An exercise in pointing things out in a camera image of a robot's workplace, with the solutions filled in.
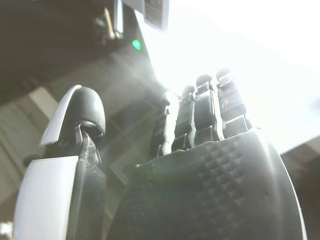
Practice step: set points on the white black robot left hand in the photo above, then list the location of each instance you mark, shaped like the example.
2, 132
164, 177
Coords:
200, 190

